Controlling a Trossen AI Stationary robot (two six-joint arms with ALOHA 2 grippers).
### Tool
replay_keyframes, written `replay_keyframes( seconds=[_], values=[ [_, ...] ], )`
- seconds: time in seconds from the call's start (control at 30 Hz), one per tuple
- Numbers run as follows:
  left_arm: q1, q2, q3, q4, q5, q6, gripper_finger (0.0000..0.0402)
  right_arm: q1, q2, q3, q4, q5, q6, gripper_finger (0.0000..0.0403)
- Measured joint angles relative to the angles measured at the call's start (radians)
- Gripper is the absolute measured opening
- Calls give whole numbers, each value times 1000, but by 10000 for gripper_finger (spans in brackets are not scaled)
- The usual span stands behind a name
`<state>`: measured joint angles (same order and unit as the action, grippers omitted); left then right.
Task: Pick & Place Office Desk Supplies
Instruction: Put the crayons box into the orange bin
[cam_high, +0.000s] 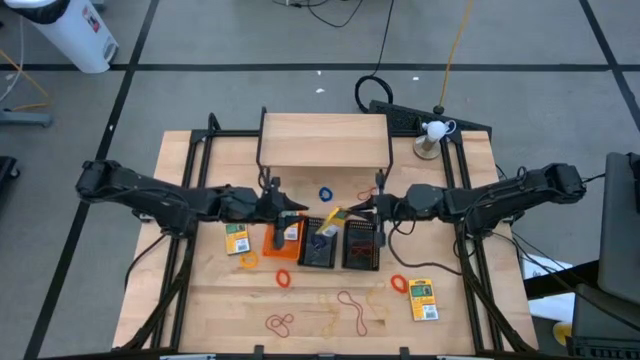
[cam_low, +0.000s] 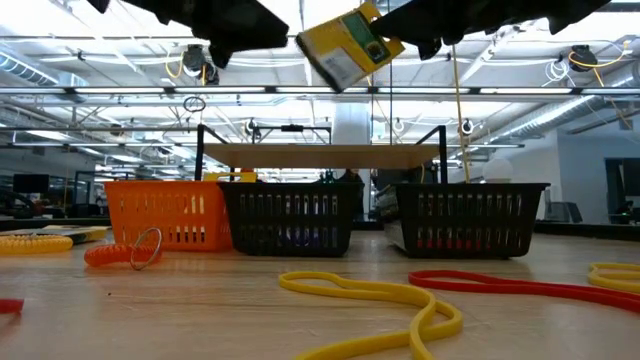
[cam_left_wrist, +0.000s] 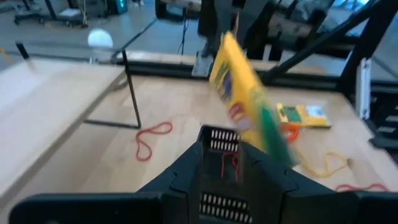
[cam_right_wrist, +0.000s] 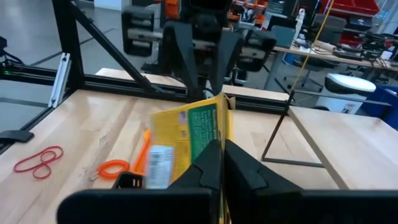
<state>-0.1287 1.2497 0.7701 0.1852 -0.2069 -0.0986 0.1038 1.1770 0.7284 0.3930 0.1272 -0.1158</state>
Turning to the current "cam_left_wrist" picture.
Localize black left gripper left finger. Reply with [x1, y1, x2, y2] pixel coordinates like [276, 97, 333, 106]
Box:
[9, 141, 204, 224]

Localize yellow rubber band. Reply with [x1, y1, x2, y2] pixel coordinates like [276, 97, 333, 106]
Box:
[294, 151, 349, 179]

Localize orange rubber band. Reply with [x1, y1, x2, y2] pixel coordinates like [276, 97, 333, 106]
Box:
[279, 123, 300, 143]

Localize yellow crayon box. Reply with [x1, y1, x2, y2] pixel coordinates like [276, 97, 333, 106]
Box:
[208, 30, 296, 167]
[275, 103, 331, 129]

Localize white bulb desk lamp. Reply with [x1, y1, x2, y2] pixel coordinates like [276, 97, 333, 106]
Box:
[86, 27, 115, 63]

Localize silver aluminium bar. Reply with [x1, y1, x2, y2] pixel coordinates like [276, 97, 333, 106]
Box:
[354, 57, 373, 121]

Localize wooden shelf riser black legs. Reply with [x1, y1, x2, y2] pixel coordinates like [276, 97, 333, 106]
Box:
[0, 40, 143, 208]

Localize red rubber band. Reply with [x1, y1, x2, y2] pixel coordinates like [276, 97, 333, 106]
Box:
[335, 182, 389, 193]
[134, 120, 174, 162]
[220, 151, 240, 182]

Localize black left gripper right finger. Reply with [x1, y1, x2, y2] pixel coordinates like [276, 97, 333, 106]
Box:
[238, 142, 398, 224]

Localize black aluminium table frame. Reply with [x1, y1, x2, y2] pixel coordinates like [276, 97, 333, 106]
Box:
[110, 0, 398, 166]

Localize black machine with teal light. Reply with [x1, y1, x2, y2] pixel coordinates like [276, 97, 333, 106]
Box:
[107, 0, 128, 16]

